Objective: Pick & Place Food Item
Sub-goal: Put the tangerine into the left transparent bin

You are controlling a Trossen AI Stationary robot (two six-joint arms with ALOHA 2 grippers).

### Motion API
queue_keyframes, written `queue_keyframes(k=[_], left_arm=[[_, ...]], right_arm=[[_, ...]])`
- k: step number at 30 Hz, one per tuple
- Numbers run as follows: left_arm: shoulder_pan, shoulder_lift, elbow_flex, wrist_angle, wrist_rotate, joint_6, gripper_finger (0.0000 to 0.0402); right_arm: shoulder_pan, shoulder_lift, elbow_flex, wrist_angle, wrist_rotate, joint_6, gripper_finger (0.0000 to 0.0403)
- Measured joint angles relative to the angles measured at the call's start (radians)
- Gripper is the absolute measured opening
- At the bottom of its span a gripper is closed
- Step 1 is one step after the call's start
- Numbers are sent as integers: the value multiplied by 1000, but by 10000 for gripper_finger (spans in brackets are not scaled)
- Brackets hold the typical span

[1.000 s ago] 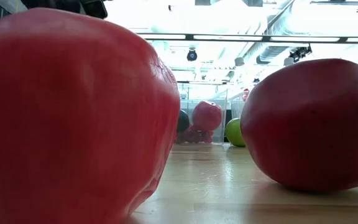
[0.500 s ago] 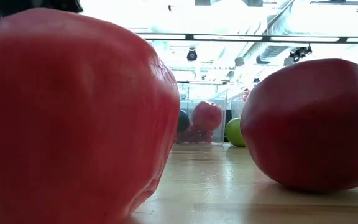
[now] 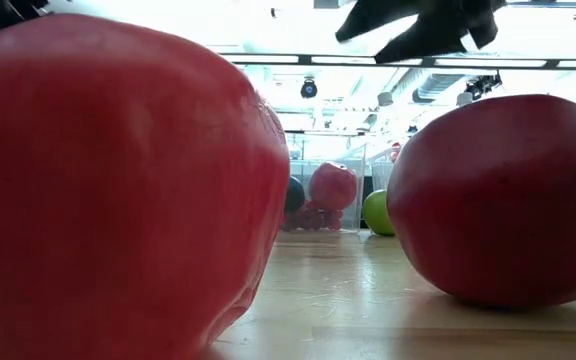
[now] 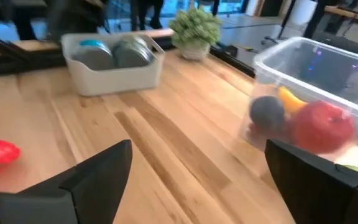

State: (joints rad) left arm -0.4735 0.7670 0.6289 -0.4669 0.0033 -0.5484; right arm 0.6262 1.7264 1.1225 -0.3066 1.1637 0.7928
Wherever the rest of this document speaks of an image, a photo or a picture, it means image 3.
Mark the red apple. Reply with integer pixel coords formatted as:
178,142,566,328
0,13,292,360

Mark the clear plastic bin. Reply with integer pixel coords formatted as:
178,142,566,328
282,132,367,234
367,144,404,194

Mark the dark avocado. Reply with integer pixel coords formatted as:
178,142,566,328
284,175,307,214

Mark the silver ceiling duct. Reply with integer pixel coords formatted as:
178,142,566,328
411,73,464,104

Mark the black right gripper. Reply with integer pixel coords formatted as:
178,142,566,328
334,0,508,65

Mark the black overhead frame rail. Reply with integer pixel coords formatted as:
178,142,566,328
220,52,576,71

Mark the green apple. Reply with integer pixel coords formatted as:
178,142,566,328
361,188,397,237

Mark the dark red pomegranate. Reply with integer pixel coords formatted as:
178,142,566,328
386,93,576,309

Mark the red round fruit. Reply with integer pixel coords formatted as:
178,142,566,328
309,160,359,212

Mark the red grape bunch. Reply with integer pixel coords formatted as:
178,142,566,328
281,199,345,232

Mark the black overhead camera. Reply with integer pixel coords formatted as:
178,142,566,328
299,77,319,100

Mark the black ceiling fixture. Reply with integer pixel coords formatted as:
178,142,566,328
465,72,503,101

